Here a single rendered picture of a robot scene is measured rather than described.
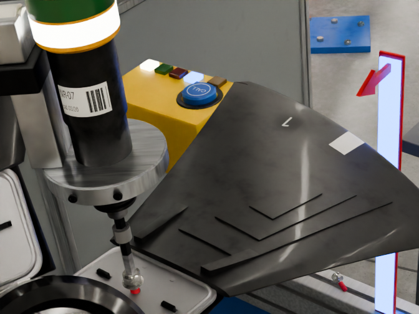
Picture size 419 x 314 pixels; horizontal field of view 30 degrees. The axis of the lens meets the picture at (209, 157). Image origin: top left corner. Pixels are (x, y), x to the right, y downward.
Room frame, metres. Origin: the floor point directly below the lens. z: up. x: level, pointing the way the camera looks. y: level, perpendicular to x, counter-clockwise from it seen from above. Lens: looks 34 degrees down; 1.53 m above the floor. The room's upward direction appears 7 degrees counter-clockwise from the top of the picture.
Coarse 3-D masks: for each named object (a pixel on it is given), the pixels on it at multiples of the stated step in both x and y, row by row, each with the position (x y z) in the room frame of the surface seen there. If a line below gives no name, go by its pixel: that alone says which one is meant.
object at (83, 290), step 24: (24, 288) 0.29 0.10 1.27; (48, 288) 0.30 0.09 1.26; (72, 288) 0.30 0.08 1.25; (96, 288) 0.30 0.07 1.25; (0, 312) 0.28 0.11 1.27; (24, 312) 0.28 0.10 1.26; (48, 312) 0.29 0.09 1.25; (72, 312) 0.30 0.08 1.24; (96, 312) 0.30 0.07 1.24; (120, 312) 0.30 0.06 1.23
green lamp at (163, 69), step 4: (164, 64) 0.88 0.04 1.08; (156, 68) 0.88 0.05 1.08; (160, 68) 0.87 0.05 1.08; (164, 68) 0.87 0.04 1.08; (168, 68) 0.87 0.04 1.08; (172, 68) 0.87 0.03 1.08; (156, 72) 0.87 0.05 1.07; (160, 72) 0.87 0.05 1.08; (164, 72) 0.86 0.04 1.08; (168, 72) 0.87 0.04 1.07
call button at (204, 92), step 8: (184, 88) 0.81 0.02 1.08; (192, 88) 0.80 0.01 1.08; (200, 88) 0.80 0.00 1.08; (208, 88) 0.80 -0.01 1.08; (184, 96) 0.79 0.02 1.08; (192, 96) 0.79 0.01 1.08; (200, 96) 0.78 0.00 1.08; (208, 96) 0.78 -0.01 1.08; (192, 104) 0.78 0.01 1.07; (200, 104) 0.78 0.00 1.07
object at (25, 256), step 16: (0, 176) 0.37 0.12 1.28; (16, 176) 0.37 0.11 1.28; (0, 192) 0.36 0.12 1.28; (16, 192) 0.36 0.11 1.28; (0, 208) 0.36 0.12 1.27; (16, 208) 0.35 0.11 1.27; (16, 224) 0.35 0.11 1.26; (32, 224) 0.35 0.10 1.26; (0, 240) 0.34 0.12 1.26; (16, 240) 0.34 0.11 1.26; (32, 240) 0.34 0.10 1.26; (0, 256) 0.34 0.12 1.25; (16, 256) 0.34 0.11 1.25; (32, 256) 0.33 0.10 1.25; (0, 272) 0.33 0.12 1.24; (16, 272) 0.33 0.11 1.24; (32, 272) 0.33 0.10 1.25; (0, 288) 0.33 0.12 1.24
